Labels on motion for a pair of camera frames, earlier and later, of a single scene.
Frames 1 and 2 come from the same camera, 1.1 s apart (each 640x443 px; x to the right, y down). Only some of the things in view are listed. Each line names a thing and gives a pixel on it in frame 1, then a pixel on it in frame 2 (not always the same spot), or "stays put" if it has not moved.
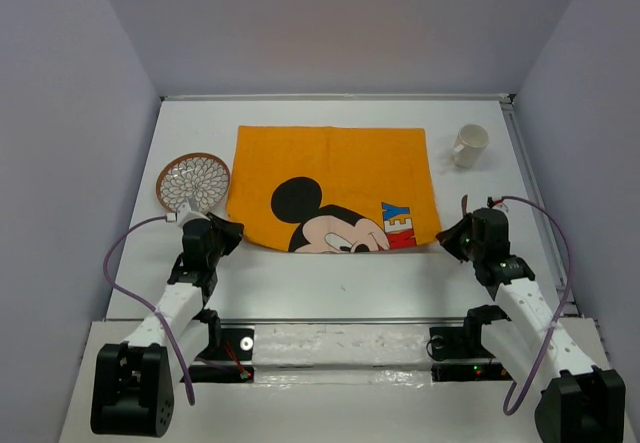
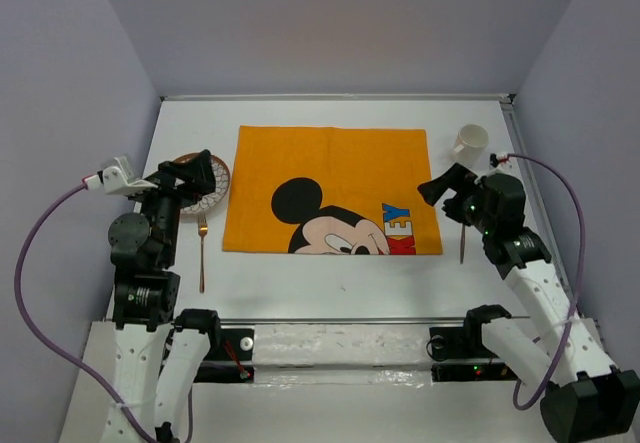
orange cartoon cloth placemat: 333,189 stays put
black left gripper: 231,232 to 198,173
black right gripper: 448,237 to 454,178
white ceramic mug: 469,144 stays put
